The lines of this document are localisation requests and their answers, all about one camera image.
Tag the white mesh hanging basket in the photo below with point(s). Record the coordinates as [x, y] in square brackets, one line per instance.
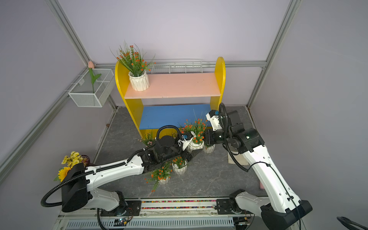
[82, 94]

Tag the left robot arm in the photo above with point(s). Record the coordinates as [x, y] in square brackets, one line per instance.
[81, 186]

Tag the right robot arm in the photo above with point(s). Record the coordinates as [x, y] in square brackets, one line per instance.
[282, 207]

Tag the pink plant right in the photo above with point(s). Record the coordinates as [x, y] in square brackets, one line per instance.
[208, 148]

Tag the pink artificial tulip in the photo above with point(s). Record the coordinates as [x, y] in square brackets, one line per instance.
[92, 75]

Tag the beige gardening glove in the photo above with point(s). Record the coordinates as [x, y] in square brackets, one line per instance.
[239, 157]

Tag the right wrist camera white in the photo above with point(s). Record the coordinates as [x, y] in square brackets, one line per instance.
[213, 118]

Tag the yellow sunflower bouquet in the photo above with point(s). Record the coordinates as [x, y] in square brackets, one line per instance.
[69, 162]

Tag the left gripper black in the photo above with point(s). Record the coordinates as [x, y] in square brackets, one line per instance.
[187, 155]

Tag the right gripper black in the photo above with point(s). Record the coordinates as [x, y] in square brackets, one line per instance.
[209, 133]

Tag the pink plant far left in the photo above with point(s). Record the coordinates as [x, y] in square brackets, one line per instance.
[148, 139]

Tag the pink plant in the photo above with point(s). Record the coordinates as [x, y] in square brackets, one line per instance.
[208, 148]
[148, 139]

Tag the orange plant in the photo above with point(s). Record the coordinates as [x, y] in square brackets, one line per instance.
[160, 176]
[179, 165]
[197, 129]
[133, 60]

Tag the yellow rack pink blue shelves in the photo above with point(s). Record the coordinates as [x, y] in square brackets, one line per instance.
[148, 119]

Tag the purple garden trowel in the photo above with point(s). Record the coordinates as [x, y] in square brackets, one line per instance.
[261, 186]

